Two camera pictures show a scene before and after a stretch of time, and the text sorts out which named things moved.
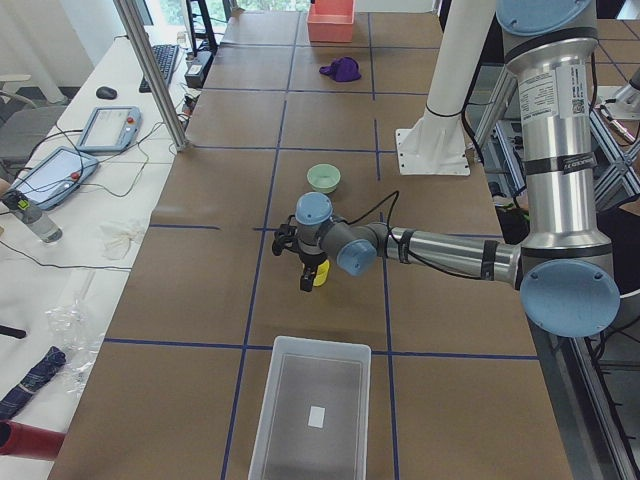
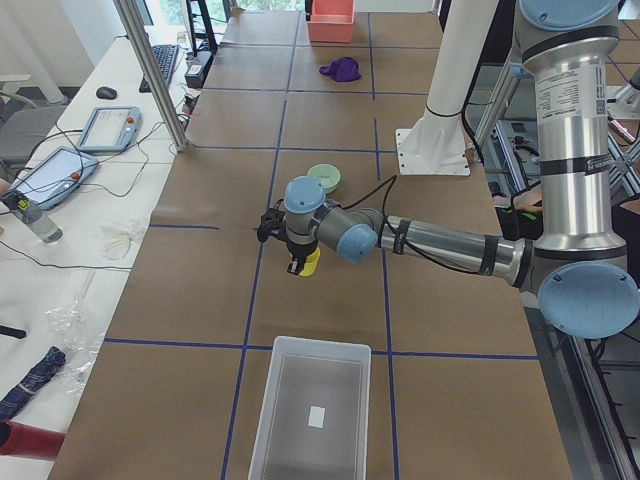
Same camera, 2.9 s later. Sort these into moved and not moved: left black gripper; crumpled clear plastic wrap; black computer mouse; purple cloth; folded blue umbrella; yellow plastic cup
Moved: left black gripper; yellow plastic cup
Not moved: crumpled clear plastic wrap; black computer mouse; folded blue umbrella; purple cloth
